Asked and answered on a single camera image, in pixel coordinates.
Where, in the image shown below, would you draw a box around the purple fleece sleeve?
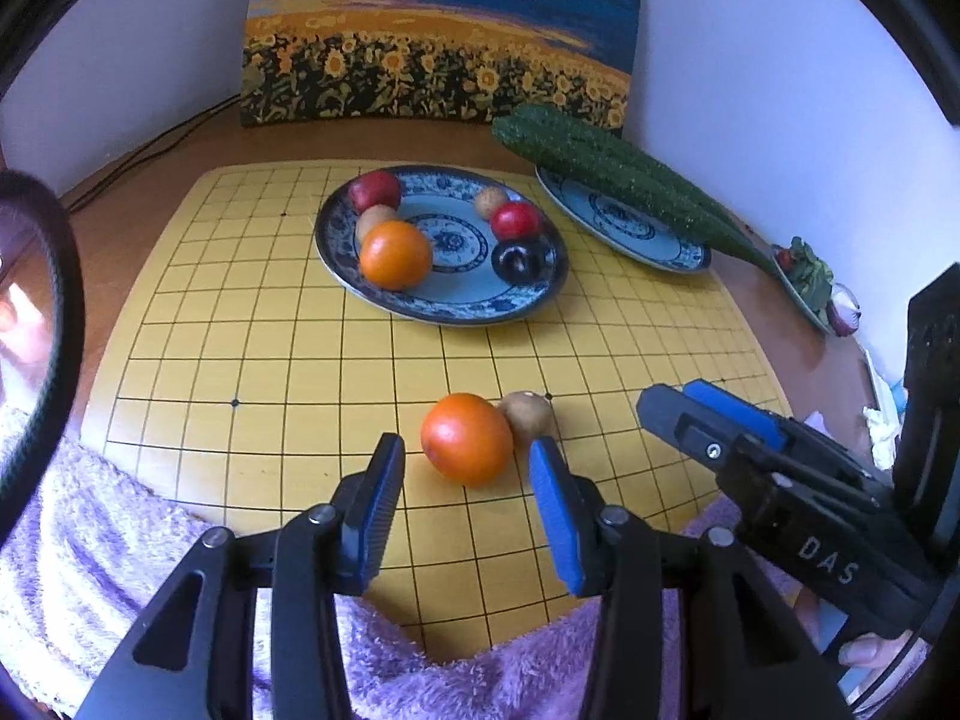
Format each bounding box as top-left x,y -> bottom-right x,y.
0,358 -> 827,720

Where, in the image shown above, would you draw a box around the black round lens rim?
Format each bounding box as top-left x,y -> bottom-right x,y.
2,169 -> 86,543

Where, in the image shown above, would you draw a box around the green cucumber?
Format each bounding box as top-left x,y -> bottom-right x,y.
511,103 -> 743,234
491,104 -> 778,277

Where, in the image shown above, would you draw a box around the front green cucumber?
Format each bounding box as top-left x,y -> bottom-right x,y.
491,104 -> 778,277

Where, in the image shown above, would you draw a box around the black camera mount box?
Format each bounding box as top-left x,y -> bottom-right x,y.
893,263 -> 958,551

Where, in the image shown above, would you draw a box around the blue white plate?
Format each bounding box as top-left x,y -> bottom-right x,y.
535,166 -> 711,275
314,164 -> 569,327

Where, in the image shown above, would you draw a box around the tan longan front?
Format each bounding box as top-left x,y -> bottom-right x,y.
498,390 -> 553,445

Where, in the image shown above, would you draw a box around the right hand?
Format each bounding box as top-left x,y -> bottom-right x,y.
794,589 -> 931,670

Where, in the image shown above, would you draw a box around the black plum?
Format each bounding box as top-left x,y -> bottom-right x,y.
491,238 -> 548,286

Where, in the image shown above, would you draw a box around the orange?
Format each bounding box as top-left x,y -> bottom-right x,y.
359,220 -> 433,291
420,394 -> 514,488

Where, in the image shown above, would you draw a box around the tan longan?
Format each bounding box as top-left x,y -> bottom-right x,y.
355,203 -> 398,247
498,390 -> 553,445
473,185 -> 509,221

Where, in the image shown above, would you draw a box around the sunflower field painting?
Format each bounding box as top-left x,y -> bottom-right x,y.
239,0 -> 641,130

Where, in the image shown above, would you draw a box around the tan longan on plate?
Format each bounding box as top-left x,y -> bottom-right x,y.
473,185 -> 509,221

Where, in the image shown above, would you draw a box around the vegetable dish at edge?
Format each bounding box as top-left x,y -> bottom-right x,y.
773,236 -> 862,338

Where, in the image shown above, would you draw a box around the dark red plum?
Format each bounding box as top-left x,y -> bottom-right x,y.
347,171 -> 402,215

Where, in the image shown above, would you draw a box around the rear green cucumber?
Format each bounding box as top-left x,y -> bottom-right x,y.
511,103 -> 743,234

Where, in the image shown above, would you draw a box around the yellow go board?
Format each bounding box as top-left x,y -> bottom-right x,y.
82,161 -> 788,661

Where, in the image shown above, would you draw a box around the right blue white plate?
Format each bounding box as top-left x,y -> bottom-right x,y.
535,166 -> 711,275

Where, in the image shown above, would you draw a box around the red apple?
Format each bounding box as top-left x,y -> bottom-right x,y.
490,202 -> 542,241

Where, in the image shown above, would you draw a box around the left blue white plate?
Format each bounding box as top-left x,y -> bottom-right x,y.
314,164 -> 569,327

